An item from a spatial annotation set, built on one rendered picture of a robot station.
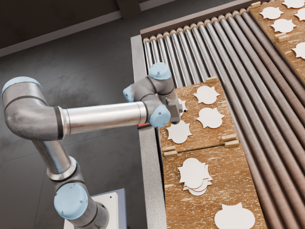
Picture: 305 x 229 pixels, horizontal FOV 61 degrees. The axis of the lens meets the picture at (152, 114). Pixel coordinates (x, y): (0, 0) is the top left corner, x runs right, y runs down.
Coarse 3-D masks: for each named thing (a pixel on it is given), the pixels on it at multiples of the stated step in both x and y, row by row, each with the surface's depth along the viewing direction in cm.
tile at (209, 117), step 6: (204, 108) 129; (210, 108) 128; (204, 114) 127; (210, 114) 126; (216, 114) 125; (198, 120) 126; (204, 120) 124; (210, 120) 123; (216, 120) 122; (204, 126) 122; (210, 126) 121; (216, 126) 120
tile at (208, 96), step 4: (200, 88) 139; (204, 88) 138; (208, 88) 137; (212, 88) 136; (200, 92) 137; (204, 92) 136; (208, 92) 135; (212, 92) 135; (196, 96) 136; (200, 96) 135; (204, 96) 134; (208, 96) 133; (212, 96) 133; (216, 96) 133; (200, 100) 133; (204, 100) 132; (208, 100) 132; (212, 100) 131; (208, 104) 130
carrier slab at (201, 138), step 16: (192, 96) 138; (224, 96) 132; (192, 112) 131; (224, 112) 125; (160, 128) 130; (192, 128) 124; (208, 128) 122; (224, 128) 120; (176, 144) 121; (192, 144) 118; (208, 144) 116
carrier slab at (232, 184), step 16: (240, 144) 112; (176, 160) 115; (208, 160) 111; (224, 160) 109; (240, 160) 107; (176, 176) 110; (224, 176) 105; (240, 176) 103; (176, 192) 106; (208, 192) 102; (224, 192) 101; (240, 192) 99; (176, 208) 102; (192, 208) 100; (208, 208) 99; (256, 208) 94; (176, 224) 98; (192, 224) 96; (208, 224) 95; (256, 224) 91
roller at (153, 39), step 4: (152, 36) 187; (152, 40) 185; (156, 40) 187; (152, 44) 182; (156, 44) 182; (152, 48) 179; (156, 48) 178; (152, 52) 177; (156, 52) 175; (156, 56) 171; (156, 60) 169; (160, 60) 171
